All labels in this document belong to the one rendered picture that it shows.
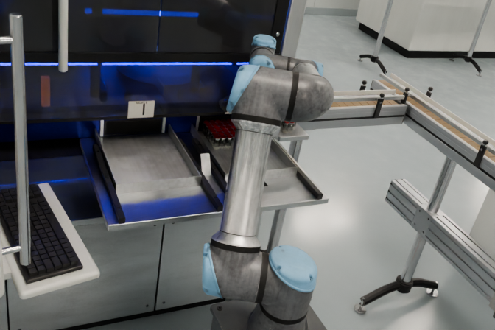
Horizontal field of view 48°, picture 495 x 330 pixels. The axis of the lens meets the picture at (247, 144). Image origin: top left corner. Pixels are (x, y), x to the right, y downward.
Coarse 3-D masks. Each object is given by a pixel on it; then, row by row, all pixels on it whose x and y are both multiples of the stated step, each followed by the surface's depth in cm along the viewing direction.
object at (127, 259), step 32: (96, 224) 195; (192, 224) 213; (96, 256) 202; (128, 256) 208; (192, 256) 222; (64, 288) 204; (96, 288) 210; (128, 288) 216; (160, 288) 223; (192, 288) 231; (0, 320) 200; (32, 320) 205; (64, 320) 212; (96, 320) 218
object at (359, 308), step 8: (400, 280) 263; (416, 280) 267; (424, 280) 270; (384, 288) 260; (392, 288) 260; (400, 288) 262; (408, 288) 261; (432, 288) 274; (368, 296) 258; (376, 296) 258; (432, 296) 277; (360, 304) 259; (360, 312) 258
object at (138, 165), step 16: (112, 144) 184; (128, 144) 186; (144, 144) 188; (160, 144) 189; (176, 144) 190; (112, 160) 176; (128, 160) 178; (144, 160) 179; (160, 160) 181; (176, 160) 182; (112, 176) 163; (128, 176) 169; (144, 176) 171; (160, 176) 172; (176, 176) 174; (192, 176) 169; (128, 192) 162
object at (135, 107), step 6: (132, 102) 177; (138, 102) 178; (144, 102) 179; (150, 102) 180; (132, 108) 178; (138, 108) 179; (144, 108) 180; (150, 108) 181; (132, 114) 179; (138, 114) 180; (144, 114) 181; (150, 114) 182
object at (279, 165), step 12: (192, 132) 199; (204, 144) 189; (276, 144) 196; (216, 156) 188; (228, 156) 190; (276, 156) 195; (288, 156) 190; (228, 168) 183; (276, 168) 188; (288, 168) 183
